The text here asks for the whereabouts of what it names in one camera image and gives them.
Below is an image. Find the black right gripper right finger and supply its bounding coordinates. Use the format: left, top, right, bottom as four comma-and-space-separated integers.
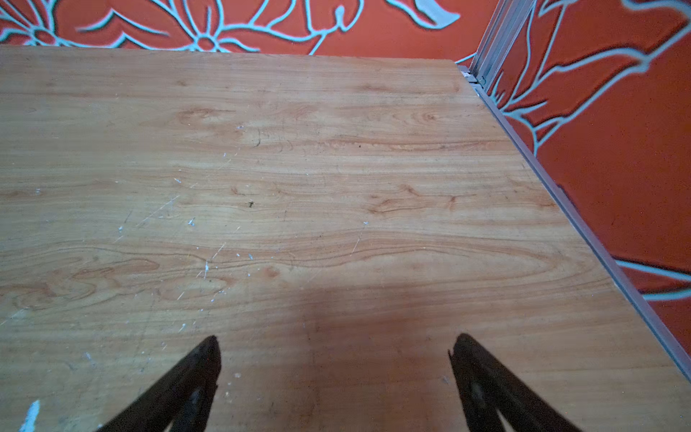
448, 333, 579, 431

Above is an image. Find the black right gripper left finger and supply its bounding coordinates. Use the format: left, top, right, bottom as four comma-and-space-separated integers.
100, 336, 221, 431

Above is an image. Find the aluminium table edge rail right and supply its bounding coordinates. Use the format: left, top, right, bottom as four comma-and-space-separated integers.
457, 65, 690, 380

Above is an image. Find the aluminium frame post right rear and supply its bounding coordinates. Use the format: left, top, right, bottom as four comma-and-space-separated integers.
470, 0, 534, 90

